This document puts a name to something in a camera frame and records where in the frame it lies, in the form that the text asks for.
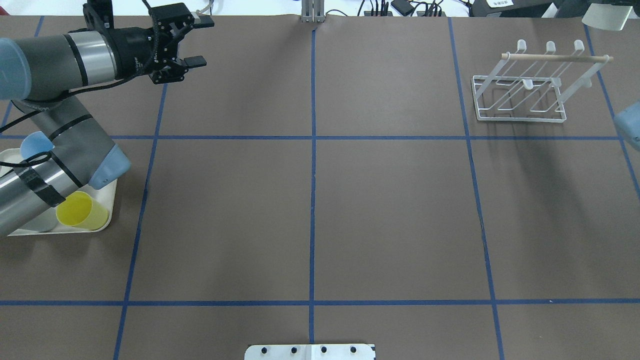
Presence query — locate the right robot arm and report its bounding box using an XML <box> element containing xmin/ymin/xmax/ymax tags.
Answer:
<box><xmin>613</xmin><ymin>100</ymin><xmax>640</xmax><ymax>152</ymax></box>

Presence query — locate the yellow plastic cup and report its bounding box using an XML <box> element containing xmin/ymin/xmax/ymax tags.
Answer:
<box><xmin>55</xmin><ymin>191</ymin><xmax>110</xmax><ymax>231</ymax></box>

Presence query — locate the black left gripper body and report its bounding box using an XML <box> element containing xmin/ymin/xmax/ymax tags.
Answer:
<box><xmin>109</xmin><ymin>3</ymin><xmax>195</xmax><ymax>84</ymax></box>

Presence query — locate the aluminium frame post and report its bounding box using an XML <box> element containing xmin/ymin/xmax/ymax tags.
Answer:
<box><xmin>300</xmin><ymin>0</ymin><xmax>326</xmax><ymax>23</ymax></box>

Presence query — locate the white wire cup rack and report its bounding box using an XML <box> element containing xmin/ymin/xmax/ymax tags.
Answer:
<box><xmin>471</xmin><ymin>39</ymin><xmax>615</xmax><ymax>124</ymax></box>

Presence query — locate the grey plastic cup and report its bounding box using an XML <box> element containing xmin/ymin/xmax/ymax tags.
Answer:
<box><xmin>18</xmin><ymin>208</ymin><xmax>58</xmax><ymax>233</ymax></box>

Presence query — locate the pale green-white plastic cup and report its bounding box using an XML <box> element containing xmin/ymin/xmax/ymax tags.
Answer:
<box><xmin>582</xmin><ymin>3</ymin><xmax>633</xmax><ymax>31</ymax></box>

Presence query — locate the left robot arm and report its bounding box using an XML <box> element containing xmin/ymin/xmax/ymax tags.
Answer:
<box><xmin>1</xmin><ymin>0</ymin><xmax>215</xmax><ymax>237</ymax></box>

